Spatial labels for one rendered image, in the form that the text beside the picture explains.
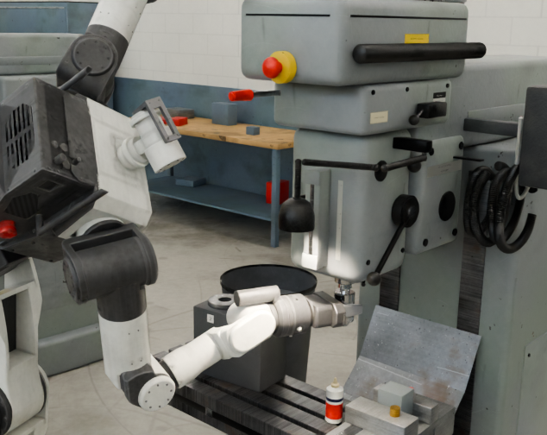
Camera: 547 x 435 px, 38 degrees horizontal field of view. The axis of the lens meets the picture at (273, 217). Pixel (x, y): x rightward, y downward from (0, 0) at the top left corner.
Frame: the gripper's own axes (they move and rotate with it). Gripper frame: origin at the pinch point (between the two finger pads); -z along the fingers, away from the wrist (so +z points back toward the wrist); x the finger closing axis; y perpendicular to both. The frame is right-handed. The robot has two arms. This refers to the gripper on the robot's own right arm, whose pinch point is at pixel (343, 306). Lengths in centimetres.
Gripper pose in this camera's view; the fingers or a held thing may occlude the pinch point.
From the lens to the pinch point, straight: 181.1
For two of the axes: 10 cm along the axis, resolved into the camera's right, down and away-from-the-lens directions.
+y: -0.3, 9.7, 2.4
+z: -9.0, 0.8, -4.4
